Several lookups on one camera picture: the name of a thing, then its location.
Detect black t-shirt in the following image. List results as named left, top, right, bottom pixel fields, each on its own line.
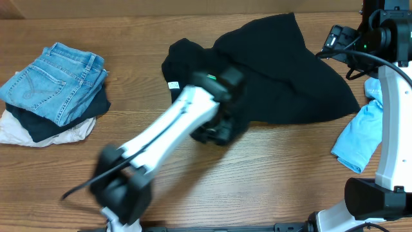
left=162, top=13, right=360, bottom=124

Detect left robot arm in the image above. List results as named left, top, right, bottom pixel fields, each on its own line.
left=89, top=68, right=246, bottom=231

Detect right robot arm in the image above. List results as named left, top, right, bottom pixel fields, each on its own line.
left=291, top=0, right=411, bottom=231

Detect light blue garment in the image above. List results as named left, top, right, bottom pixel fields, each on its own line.
left=331, top=78, right=383, bottom=173

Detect folded blue jeans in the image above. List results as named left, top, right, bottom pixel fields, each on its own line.
left=1, top=43, right=108, bottom=127

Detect folded dark garment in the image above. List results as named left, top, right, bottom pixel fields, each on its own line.
left=5, top=86, right=111, bottom=143

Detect folded white garment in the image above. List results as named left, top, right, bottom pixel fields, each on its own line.
left=1, top=110, right=97, bottom=148

